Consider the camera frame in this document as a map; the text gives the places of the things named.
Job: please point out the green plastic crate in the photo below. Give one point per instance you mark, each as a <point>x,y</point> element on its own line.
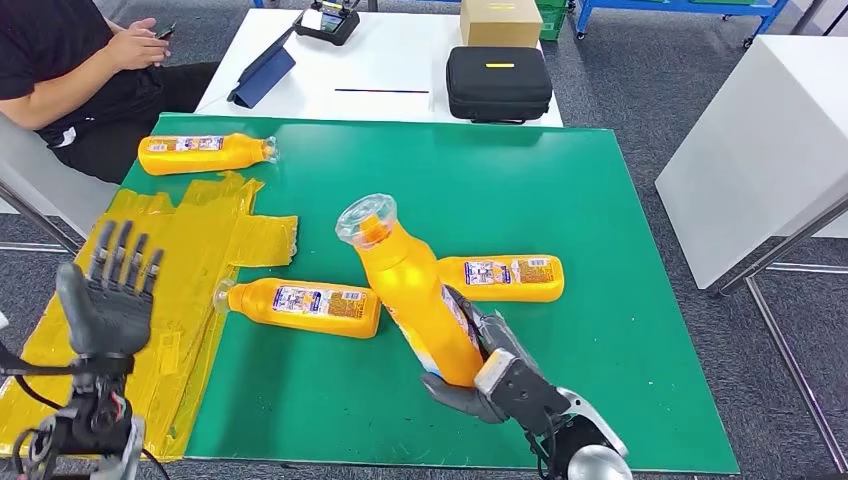
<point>553,23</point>

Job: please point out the black handheld controller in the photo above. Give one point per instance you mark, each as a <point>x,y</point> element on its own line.
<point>328,26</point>

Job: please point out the silver metal table frame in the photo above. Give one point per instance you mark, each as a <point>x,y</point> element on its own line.
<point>788,232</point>
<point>40,218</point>

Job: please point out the green table mat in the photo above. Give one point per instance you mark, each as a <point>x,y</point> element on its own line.
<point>464,199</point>

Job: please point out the person's right hand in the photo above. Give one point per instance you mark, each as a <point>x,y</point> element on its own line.
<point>136,46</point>

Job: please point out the orange plastic bottle clear cap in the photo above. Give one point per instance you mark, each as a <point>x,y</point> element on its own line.
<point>503,295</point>
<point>255,301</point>
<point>411,291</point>
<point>199,162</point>

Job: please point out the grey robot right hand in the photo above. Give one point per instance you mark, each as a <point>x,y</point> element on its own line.
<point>497,334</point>

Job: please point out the white desk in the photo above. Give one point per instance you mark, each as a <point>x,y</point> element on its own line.
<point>384,60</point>

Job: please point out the person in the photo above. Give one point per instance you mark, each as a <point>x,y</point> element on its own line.
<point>53,33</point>

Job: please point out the thin dark rod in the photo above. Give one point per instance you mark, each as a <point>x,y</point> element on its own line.
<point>384,91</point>

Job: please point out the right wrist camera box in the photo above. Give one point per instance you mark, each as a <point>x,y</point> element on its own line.
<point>523,397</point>

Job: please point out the blue metal rack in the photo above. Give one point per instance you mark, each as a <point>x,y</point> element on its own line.
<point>676,8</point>

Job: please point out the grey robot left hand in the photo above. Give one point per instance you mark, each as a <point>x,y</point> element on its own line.
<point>109,318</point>

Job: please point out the yellow taped plastic sheet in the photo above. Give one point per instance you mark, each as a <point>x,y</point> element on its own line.
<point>192,265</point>

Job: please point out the black zipped carry case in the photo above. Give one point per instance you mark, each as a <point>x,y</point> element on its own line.
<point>497,89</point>

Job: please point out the black phone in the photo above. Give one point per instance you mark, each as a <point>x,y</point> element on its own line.
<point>166,32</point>

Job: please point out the person's right forearm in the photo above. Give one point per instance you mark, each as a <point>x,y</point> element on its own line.
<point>53,93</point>

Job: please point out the brown cardboard box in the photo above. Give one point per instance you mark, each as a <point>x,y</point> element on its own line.
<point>500,23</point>

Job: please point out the blue tablet folio case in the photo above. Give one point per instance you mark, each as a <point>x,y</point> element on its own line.
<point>265,76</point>

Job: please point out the white side table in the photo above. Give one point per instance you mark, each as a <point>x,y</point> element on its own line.
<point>40,185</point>
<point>748,152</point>

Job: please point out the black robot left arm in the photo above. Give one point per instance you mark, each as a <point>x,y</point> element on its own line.
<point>99,424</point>

